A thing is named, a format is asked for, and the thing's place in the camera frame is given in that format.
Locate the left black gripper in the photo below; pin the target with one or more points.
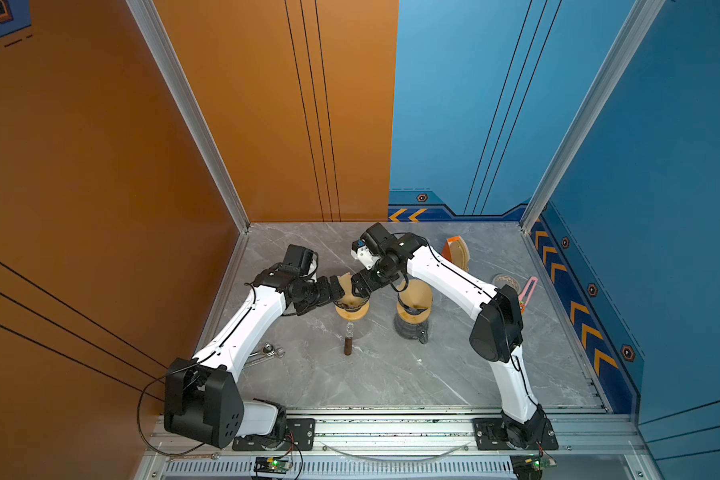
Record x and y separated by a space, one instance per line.
321 282

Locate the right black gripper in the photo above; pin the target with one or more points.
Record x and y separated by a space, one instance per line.
358 285

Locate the brown paper coffee filter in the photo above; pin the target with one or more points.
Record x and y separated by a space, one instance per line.
416 298

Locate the grey ribbed glass pitcher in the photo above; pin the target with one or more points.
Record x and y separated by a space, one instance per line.
409 331

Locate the orange coffee filter box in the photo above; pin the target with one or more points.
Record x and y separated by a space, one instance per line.
456 251

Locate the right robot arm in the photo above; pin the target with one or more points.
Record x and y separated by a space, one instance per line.
496 316

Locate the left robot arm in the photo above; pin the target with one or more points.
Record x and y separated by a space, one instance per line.
202 400

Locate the metal wrench set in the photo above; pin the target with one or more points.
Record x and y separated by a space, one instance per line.
267 352

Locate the white tape roll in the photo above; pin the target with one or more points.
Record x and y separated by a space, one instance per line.
505 280

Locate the left green circuit board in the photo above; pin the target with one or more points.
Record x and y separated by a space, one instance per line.
272 467

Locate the right circuit board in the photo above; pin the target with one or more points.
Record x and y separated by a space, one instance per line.
531 468

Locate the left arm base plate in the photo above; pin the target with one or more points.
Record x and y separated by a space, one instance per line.
299 430

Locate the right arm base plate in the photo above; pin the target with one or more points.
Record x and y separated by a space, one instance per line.
489 434

